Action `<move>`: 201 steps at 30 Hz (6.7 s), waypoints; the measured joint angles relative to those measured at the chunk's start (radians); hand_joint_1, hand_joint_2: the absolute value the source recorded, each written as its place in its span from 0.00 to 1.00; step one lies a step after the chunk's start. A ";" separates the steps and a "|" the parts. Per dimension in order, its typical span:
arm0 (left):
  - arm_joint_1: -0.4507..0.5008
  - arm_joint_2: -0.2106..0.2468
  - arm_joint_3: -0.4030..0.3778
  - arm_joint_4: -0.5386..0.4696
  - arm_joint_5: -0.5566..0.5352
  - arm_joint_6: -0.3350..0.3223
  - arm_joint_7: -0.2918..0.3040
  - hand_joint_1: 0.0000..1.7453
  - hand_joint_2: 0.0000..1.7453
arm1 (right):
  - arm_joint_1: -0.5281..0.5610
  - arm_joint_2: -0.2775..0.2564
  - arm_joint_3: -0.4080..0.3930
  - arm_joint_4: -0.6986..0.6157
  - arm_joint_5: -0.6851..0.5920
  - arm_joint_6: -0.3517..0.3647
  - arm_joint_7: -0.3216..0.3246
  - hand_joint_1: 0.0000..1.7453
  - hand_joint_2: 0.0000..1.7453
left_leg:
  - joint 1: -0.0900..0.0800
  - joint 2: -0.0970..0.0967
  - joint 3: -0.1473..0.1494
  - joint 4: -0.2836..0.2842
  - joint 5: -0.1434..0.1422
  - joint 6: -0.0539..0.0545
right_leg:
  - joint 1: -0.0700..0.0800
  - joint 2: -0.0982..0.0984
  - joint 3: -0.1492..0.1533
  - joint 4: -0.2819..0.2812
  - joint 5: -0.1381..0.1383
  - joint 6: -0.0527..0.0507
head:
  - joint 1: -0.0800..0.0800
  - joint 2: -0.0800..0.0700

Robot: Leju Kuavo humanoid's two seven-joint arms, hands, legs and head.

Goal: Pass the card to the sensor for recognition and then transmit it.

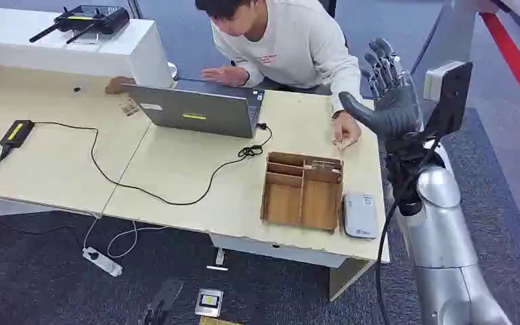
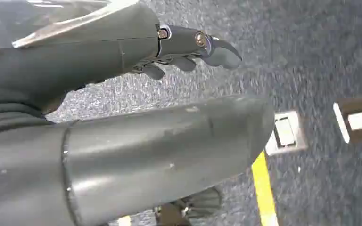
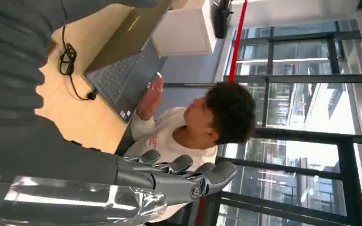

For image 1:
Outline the wooden card box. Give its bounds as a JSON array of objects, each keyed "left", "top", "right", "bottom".
[{"left": 260, "top": 151, "right": 345, "bottom": 233}]

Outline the grey laptop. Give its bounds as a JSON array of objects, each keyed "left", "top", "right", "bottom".
[{"left": 123, "top": 78, "right": 265, "bottom": 139}]

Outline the small square grey device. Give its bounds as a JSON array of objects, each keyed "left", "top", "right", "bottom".
[{"left": 194, "top": 288, "right": 225, "bottom": 318}]

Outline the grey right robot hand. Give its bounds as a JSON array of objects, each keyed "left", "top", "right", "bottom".
[{"left": 338, "top": 37, "right": 424, "bottom": 151}]

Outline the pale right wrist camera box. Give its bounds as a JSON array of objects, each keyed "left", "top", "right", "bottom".
[{"left": 422, "top": 60, "right": 474, "bottom": 137}]

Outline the black laptop charger cable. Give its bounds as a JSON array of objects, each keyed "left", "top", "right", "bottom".
[{"left": 31, "top": 121, "right": 274, "bottom": 207}]

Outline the person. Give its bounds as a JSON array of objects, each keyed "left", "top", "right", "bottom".
[{"left": 194, "top": 0, "right": 363, "bottom": 144}]

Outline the yellow flat item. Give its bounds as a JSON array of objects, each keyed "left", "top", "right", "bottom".
[{"left": 198, "top": 316, "right": 243, "bottom": 325}]

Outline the black router with antennas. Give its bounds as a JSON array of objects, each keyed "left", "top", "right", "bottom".
[{"left": 28, "top": 4, "right": 131, "bottom": 45}]

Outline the stack of cards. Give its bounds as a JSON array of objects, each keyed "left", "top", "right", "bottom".
[{"left": 305, "top": 159, "right": 343, "bottom": 173}]

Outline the white power strip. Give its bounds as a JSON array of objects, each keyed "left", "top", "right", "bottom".
[{"left": 81, "top": 246, "right": 124, "bottom": 278}]

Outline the white counter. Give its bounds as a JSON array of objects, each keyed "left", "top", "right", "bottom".
[{"left": 0, "top": 5, "right": 174, "bottom": 89}]

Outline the person's left hand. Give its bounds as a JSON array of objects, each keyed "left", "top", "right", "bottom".
[{"left": 331, "top": 111, "right": 362, "bottom": 144}]

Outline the person's right hand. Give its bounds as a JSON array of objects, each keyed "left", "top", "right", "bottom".
[{"left": 200, "top": 66, "right": 250, "bottom": 87}]

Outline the brown paper piece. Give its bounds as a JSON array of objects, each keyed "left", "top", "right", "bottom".
[{"left": 104, "top": 76, "right": 136, "bottom": 95}]

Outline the person's hand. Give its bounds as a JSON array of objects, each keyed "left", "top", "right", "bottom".
[
  {"left": 331, "top": 111, "right": 362, "bottom": 144},
  {"left": 200, "top": 66, "right": 250, "bottom": 87}
]

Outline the white cable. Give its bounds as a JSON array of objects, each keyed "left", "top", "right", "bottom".
[{"left": 83, "top": 217, "right": 167, "bottom": 260}]

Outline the white desk underframe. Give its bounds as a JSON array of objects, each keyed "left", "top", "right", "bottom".
[{"left": 209, "top": 233, "right": 376, "bottom": 302}]

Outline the small white bracket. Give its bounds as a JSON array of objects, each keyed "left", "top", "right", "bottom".
[{"left": 206, "top": 248, "right": 230, "bottom": 272}]

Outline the black power adapter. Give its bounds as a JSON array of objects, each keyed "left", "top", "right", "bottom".
[{"left": 0, "top": 119, "right": 35, "bottom": 150}]

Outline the printed picture card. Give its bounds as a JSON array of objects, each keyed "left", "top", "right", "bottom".
[{"left": 332, "top": 137, "right": 358, "bottom": 152}]

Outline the white flat device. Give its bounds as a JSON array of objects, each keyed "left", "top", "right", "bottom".
[{"left": 342, "top": 192, "right": 379, "bottom": 240}]

